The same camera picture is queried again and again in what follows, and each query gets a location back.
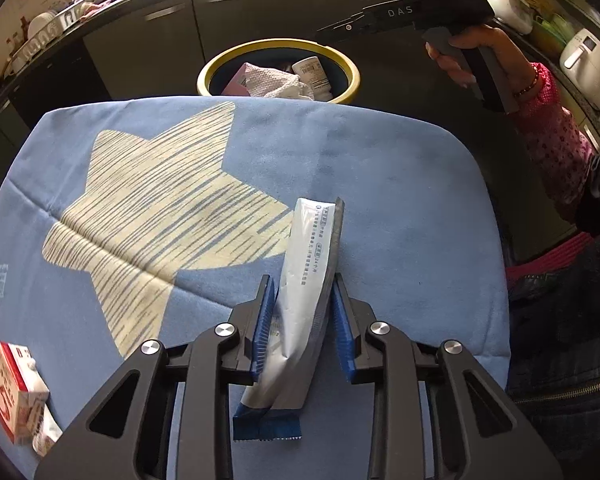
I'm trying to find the silver blue foil wrapper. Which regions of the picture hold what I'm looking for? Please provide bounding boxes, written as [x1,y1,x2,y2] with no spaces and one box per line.
[233,198,344,441]

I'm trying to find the pink patterned sleeve forearm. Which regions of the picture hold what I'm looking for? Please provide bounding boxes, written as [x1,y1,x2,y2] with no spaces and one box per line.
[514,63,594,210]

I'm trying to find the blue patterned tablecloth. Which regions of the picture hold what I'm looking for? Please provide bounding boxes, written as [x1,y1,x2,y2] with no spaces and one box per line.
[0,95,513,480]

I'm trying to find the white paper towel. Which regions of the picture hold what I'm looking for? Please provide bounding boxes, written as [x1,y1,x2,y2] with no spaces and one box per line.
[244,63,314,101]

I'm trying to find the red white milk carton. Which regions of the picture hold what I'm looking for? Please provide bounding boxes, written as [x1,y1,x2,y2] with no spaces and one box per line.
[0,340,50,445]

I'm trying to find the crumpled white snack wrapper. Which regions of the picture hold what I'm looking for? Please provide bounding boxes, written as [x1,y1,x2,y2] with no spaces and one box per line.
[32,404,62,457]

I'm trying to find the white dish rack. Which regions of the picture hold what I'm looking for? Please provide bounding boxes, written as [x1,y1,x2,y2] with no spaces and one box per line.
[6,0,91,75]

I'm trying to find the person's right hand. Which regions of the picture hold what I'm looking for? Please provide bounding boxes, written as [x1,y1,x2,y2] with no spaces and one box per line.
[425,25,543,101]

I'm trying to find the white air fryer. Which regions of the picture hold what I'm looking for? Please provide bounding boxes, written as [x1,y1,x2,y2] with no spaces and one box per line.
[559,28,600,110]

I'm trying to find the green kitchen base cabinets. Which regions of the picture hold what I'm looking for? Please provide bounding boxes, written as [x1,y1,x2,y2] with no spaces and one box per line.
[0,0,432,122]

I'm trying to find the white Q10 supplement bottle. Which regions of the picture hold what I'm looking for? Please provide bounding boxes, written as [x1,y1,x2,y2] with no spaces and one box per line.
[291,56,332,102]

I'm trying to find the maroon cardboard box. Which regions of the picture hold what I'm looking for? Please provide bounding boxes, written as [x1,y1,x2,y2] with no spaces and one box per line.
[222,64,250,96]

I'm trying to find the yellow rimmed trash bin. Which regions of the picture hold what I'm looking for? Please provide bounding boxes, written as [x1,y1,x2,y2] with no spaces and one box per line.
[196,38,361,104]

